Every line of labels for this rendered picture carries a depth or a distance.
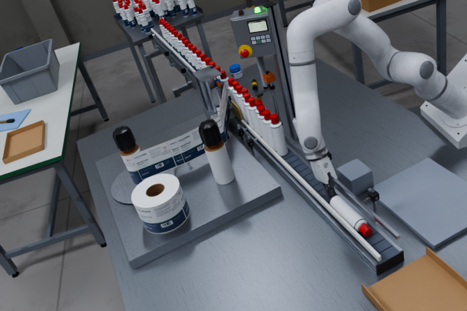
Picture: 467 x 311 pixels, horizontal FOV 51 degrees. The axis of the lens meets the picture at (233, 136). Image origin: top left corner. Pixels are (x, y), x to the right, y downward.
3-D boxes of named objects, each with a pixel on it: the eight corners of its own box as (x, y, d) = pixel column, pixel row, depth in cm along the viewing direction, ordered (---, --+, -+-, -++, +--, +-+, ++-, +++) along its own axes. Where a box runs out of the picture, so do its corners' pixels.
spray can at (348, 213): (328, 198, 180) (361, 231, 163) (340, 192, 181) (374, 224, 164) (329, 208, 183) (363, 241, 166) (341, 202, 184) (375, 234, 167)
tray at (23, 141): (9, 137, 317) (7, 132, 315) (45, 123, 320) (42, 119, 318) (5, 164, 288) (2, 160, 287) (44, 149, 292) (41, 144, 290)
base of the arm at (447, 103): (435, 111, 213) (406, 93, 206) (468, 78, 206) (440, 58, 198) (457, 136, 198) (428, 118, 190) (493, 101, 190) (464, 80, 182)
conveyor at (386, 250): (205, 91, 293) (203, 86, 291) (217, 86, 294) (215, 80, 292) (380, 272, 159) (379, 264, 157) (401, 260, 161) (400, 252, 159)
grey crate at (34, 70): (17, 77, 404) (4, 53, 392) (64, 62, 408) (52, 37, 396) (9, 109, 354) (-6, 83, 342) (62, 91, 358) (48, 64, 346)
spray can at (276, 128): (275, 152, 219) (265, 114, 208) (285, 148, 220) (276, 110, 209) (279, 158, 215) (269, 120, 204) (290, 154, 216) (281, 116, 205)
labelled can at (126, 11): (119, 19, 440) (110, -3, 429) (176, -3, 452) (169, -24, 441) (130, 32, 403) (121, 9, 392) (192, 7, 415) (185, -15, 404)
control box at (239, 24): (243, 50, 220) (233, 10, 209) (280, 44, 215) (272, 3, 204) (239, 60, 212) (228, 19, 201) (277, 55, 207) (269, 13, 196)
